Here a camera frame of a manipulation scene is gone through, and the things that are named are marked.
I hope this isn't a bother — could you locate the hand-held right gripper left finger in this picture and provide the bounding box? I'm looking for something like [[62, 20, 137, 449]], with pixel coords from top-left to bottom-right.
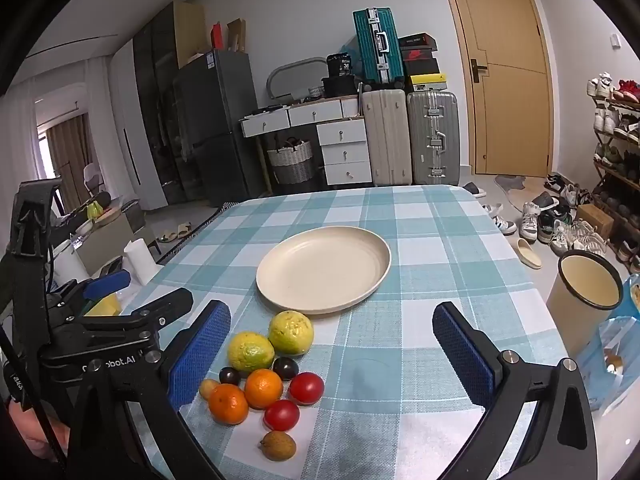
[[67, 299, 232, 480]]

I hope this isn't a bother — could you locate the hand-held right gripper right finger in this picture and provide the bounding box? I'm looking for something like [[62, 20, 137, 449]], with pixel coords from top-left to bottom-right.
[[432, 301, 598, 480]]

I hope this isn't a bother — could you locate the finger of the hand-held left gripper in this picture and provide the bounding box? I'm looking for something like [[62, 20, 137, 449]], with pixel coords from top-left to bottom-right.
[[50, 269, 132, 312], [82, 287, 195, 343]]

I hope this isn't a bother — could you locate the yellow green citrus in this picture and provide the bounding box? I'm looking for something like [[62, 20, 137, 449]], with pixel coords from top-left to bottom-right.
[[228, 331, 276, 373]]

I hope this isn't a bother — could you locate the orange tangerine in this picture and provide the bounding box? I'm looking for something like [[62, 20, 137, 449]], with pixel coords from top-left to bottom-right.
[[208, 383, 250, 426], [244, 368, 284, 410]]

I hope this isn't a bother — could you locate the yellow spotted citrus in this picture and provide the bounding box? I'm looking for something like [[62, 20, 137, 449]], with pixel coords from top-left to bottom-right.
[[268, 310, 315, 357]]

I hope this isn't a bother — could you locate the brown yellow fruit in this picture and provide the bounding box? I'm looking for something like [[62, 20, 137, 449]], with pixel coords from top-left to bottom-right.
[[258, 430, 297, 462]]

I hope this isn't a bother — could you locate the cream round plate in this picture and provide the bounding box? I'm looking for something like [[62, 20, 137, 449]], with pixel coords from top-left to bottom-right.
[[256, 226, 392, 316]]

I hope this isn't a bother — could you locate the person's left hand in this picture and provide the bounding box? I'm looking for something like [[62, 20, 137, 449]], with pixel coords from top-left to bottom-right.
[[7, 397, 68, 461]]

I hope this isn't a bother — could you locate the yellow packet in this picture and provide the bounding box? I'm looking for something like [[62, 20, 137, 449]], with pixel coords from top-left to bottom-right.
[[85, 292, 122, 317]]

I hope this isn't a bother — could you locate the white paper towel roll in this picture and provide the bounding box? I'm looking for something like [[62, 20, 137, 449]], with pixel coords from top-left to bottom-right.
[[124, 239, 155, 286]]

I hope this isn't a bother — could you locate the low coffee table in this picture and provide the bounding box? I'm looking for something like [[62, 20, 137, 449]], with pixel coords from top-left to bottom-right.
[[60, 195, 147, 273]]

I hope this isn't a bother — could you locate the red tomato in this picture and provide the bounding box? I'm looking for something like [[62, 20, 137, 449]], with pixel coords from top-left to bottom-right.
[[289, 372, 326, 406], [263, 399, 301, 432]]

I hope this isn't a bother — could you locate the teal checked tablecloth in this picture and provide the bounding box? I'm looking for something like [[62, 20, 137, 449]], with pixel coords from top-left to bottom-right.
[[117, 185, 591, 480]]

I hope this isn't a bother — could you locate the cream trash bin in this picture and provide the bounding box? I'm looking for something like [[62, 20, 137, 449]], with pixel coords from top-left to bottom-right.
[[545, 250, 625, 358]]

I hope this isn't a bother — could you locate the beige slide slipper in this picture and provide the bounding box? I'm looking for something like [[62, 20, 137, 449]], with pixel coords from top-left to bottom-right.
[[516, 238, 543, 270]]

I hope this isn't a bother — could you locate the brown curtain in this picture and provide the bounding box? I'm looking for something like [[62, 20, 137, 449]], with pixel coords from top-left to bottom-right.
[[47, 115, 93, 211]]

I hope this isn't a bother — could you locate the blue plastic bag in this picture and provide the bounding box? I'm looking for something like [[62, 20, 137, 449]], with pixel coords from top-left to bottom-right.
[[575, 305, 640, 416]]

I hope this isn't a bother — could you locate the pile of shoes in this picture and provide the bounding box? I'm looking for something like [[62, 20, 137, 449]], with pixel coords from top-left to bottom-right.
[[480, 172, 611, 261]]

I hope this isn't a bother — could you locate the grey floor mat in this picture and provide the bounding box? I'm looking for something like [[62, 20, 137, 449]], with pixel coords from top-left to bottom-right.
[[495, 175, 543, 213]]

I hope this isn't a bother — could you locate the dark glass wardrobe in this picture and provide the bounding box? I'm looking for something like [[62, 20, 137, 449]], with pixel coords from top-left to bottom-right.
[[132, 2, 206, 206]]

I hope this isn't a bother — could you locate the dark grey fridge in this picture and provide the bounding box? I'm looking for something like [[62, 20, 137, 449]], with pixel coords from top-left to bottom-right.
[[172, 50, 266, 207]]

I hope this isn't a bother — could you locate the woven laundry basket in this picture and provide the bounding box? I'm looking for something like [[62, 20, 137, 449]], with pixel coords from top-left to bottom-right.
[[266, 137, 317, 186]]

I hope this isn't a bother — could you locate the small cardboard box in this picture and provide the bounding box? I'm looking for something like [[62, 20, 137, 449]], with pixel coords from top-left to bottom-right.
[[575, 203, 616, 238]]

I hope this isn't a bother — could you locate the white desk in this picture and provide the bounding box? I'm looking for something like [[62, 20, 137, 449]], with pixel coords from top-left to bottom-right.
[[239, 95, 367, 196]]

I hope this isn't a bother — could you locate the silver suitcase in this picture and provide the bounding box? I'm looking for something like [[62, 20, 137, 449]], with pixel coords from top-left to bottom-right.
[[406, 91, 461, 187]]

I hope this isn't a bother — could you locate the beige suitcase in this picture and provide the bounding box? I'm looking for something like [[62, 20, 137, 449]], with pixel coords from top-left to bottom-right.
[[361, 89, 413, 187]]

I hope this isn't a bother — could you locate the white drawer cabinet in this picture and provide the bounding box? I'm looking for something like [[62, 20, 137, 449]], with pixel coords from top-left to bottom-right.
[[316, 119, 373, 186]]

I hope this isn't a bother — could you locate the wooden shoe rack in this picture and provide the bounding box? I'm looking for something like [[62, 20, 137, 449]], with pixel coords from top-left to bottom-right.
[[592, 95, 640, 271]]

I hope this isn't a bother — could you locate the grey framed mirror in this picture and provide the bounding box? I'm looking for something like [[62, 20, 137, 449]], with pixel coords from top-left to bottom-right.
[[266, 57, 328, 102]]

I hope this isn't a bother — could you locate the wooden door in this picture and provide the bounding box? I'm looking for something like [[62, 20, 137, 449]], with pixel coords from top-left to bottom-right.
[[435, 0, 556, 178]]

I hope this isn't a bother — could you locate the black storage box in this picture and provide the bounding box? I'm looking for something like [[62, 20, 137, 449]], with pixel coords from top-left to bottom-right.
[[321, 76, 362, 99]]

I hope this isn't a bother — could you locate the yellow black shoe box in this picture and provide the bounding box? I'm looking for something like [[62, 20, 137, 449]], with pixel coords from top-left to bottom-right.
[[407, 71, 447, 94]]

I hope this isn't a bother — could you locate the brown cardboard box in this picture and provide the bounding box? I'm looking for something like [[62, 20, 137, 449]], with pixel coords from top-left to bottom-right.
[[227, 19, 247, 53]]

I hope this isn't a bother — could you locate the row of racked shoes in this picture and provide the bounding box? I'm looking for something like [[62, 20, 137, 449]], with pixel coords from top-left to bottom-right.
[[586, 72, 640, 171]]

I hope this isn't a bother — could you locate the plain black shoe box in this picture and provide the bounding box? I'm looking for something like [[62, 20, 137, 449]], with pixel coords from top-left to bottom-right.
[[402, 58, 441, 79]]

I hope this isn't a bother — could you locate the black tub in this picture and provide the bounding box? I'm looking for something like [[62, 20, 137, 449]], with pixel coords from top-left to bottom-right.
[[326, 53, 355, 79]]

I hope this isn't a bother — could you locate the teal suitcase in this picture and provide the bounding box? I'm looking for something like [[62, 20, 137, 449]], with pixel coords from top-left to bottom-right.
[[352, 7, 405, 86]]

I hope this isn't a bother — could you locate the black braided cord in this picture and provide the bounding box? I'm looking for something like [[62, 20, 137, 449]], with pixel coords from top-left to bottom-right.
[[0, 317, 68, 468]]

